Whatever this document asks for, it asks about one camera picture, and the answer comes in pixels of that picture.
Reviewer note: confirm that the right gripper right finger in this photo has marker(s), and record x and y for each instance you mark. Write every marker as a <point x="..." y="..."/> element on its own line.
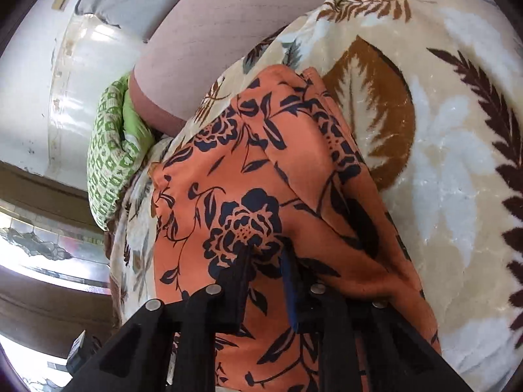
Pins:
<point x="362" y="345"/>

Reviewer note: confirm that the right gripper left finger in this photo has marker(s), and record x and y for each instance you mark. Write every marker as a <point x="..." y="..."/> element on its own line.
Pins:
<point x="170" y="347"/>

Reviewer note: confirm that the orange floral garment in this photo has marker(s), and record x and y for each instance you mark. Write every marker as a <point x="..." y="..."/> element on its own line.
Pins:
<point x="278" y="170"/>

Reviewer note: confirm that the wooden door with glass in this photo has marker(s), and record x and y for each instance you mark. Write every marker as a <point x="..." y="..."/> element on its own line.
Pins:
<point x="54" y="270"/>

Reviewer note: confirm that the green checkered pillow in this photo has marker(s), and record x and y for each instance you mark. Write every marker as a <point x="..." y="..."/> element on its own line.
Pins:
<point x="119" y="142"/>

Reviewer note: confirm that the leaf pattern fleece blanket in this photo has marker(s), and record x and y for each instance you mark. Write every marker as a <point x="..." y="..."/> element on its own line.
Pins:
<point x="432" y="93"/>

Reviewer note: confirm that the pink bolster pillow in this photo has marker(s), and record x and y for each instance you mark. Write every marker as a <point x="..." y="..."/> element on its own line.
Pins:
<point x="194" y="44"/>

